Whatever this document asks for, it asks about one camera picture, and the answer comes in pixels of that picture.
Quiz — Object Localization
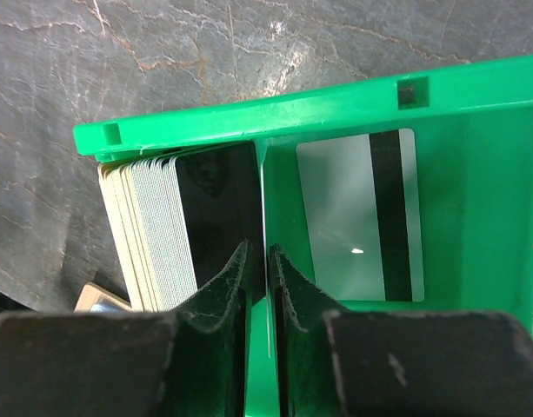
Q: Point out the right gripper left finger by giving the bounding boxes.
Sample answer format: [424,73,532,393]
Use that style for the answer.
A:
[0,242,249,416]

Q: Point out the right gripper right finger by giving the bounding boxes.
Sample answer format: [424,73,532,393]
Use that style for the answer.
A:
[269,245,533,416]

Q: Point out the beige leather card holder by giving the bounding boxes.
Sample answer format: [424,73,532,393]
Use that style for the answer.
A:
[75,282,132,313]

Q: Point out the white card in bin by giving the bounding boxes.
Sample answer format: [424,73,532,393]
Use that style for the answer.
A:
[98,142,266,311]

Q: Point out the card with magnetic stripe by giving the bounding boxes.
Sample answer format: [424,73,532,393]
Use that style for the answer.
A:
[296,129,424,302]

